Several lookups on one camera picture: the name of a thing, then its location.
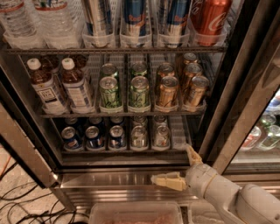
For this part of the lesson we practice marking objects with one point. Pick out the blue pepsi can rear middle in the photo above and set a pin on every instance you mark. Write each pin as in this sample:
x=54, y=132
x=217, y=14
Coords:
x=97, y=121

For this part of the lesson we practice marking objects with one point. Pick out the gold can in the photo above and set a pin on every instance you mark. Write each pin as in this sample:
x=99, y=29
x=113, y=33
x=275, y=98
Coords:
x=190, y=70
x=165, y=69
x=167, y=94
x=186, y=58
x=196, y=91

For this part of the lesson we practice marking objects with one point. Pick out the middle wire shelf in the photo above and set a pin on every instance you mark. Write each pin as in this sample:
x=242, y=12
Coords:
x=149, y=113

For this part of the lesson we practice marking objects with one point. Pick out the red can behind glass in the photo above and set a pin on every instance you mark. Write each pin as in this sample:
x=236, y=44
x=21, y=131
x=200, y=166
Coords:
x=251, y=139

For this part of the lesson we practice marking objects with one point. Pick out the green can front right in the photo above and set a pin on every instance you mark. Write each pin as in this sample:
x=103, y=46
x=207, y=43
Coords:
x=139, y=92

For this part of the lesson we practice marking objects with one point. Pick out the green can rear right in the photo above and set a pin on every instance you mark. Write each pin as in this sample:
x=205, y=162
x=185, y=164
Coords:
x=138, y=69

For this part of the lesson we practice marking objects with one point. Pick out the blue red bull can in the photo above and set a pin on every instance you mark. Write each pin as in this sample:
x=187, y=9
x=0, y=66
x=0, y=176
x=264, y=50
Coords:
x=134, y=15
x=172, y=18

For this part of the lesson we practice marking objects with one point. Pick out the silver soda can rear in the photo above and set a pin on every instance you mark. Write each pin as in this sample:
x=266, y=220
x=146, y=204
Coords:
x=140, y=120

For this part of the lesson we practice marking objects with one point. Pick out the gold can rear left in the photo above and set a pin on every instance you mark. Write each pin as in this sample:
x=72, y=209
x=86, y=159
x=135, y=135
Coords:
x=165, y=69

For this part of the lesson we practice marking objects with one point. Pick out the silver 7up can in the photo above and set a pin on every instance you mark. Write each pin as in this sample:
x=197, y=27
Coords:
x=159, y=120
x=162, y=136

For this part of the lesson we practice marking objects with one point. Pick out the top wire shelf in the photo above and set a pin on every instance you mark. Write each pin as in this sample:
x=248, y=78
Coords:
x=125, y=50

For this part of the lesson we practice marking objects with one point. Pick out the tea bottle rear right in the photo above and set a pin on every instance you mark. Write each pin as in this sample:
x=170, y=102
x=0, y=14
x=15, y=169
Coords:
x=80, y=61

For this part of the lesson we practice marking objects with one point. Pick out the gold can middle right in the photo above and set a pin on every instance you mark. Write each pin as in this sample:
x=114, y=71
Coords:
x=190, y=70

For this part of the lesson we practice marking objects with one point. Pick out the green can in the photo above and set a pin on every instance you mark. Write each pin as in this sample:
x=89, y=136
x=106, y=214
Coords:
x=138, y=69
x=109, y=92
x=139, y=92
x=109, y=69

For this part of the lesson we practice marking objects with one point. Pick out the clear plastic bin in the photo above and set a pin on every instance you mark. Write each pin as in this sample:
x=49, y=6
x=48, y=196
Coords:
x=143, y=212
x=203, y=213

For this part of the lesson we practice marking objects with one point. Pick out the red coca-cola can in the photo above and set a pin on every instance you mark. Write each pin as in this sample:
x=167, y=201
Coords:
x=208, y=18

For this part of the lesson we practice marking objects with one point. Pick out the clear plastic bin left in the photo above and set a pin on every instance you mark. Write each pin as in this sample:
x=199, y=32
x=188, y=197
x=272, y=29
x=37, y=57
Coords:
x=143, y=212

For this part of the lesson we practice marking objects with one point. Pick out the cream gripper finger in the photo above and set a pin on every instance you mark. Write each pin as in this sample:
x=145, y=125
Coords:
x=171, y=180
x=193, y=157

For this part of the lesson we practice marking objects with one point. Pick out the blue red bull can right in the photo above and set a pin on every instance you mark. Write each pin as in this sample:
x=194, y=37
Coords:
x=172, y=18

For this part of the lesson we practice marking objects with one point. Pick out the tea bottle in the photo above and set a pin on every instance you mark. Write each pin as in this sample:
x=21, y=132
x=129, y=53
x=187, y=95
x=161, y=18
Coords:
x=80, y=61
x=48, y=88
x=76, y=85

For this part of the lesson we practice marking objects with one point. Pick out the empty white can tray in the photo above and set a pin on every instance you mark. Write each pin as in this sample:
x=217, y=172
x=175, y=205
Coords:
x=180, y=134

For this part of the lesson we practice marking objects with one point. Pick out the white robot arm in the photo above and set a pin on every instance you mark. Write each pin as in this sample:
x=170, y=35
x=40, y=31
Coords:
x=249, y=204

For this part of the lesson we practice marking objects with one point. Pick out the green can rear left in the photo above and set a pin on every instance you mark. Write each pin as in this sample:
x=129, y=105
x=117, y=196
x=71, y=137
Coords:
x=109, y=69

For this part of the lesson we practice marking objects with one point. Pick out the blue pepsi can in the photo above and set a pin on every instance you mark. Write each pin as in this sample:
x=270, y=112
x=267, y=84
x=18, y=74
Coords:
x=94, y=139
x=72, y=141
x=117, y=120
x=74, y=122
x=97, y=121
x=117, y=137

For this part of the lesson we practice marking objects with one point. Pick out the blue pepsi can front left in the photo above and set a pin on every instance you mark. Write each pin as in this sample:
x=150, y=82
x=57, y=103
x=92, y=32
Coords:
x=72, y=141

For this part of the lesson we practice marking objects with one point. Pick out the blue pepsi can rear left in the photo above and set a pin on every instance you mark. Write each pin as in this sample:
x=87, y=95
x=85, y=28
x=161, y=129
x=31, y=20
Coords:
x=74, y=122

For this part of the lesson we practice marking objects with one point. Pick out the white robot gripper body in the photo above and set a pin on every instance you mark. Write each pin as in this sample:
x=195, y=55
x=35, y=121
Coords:
x=199, y=178

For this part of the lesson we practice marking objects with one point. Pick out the gold can front left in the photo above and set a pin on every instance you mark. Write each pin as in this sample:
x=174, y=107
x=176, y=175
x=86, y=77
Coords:
x=167, y=94

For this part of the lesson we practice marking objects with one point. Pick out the gold can front right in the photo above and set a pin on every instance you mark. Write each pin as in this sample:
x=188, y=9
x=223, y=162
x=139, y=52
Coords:
x=196, y=91

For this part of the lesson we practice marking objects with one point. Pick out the blue pepsi can front middle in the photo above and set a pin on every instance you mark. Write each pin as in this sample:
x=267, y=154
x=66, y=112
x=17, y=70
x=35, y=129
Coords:
x=94, y=139

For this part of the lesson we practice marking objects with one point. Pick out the blue red bull can middle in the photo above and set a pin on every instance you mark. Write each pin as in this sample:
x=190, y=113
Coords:
x=134, y=15

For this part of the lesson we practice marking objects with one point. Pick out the clear plastic bin right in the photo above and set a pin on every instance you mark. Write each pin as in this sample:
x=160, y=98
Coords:
x=203, y=213

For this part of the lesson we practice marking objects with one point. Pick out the blue pepsi can front right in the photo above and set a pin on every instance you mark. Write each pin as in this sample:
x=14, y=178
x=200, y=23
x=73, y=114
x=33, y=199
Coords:
x=117, y=137

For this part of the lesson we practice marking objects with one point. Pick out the tea bottle front left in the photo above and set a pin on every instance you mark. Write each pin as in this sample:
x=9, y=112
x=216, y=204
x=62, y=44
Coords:
x=48, y=88

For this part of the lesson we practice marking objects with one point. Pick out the silver soda can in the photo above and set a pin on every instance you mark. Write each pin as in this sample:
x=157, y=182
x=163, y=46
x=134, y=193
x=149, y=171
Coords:
x=139, y=137
x=140, y=120

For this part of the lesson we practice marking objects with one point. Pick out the silver soda can front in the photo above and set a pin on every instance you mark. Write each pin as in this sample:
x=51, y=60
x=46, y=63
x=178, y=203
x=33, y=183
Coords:
x=139, y=137

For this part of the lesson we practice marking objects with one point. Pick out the gold can rear right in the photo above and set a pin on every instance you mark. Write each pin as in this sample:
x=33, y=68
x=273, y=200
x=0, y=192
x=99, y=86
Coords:
x=186, y=58

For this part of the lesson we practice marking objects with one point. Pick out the tea bottle front right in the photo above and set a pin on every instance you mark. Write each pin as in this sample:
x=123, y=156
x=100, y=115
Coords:
x=76, y=85

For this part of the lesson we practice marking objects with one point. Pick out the silver 7up can front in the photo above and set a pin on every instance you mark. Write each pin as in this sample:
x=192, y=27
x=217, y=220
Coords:
x=162, y=136

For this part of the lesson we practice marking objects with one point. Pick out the silver 7up can rear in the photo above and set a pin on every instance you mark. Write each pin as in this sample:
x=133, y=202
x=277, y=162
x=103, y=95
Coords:
x=159, y=120

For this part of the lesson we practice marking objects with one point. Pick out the wire shelf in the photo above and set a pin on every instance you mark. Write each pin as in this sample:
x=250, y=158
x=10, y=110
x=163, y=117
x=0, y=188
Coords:
x=149, y=113
x=125, y=50

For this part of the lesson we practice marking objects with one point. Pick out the green can front left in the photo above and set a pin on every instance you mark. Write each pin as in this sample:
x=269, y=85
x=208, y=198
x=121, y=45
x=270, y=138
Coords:
x=109, y=92

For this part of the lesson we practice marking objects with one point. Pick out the glass fridge door right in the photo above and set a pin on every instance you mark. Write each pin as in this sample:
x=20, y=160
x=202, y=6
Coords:
x=259, y=95

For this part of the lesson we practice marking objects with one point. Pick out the steel fridge door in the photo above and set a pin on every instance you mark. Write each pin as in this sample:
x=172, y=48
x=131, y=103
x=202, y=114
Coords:
x=25, y=144

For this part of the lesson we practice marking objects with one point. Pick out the blue pepsi can rear right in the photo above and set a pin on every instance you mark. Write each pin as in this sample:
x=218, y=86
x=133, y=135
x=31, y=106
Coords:
x=117, y=120

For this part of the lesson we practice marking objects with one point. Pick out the silver red bull can left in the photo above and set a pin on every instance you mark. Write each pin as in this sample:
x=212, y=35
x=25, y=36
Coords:
x=97, y=14

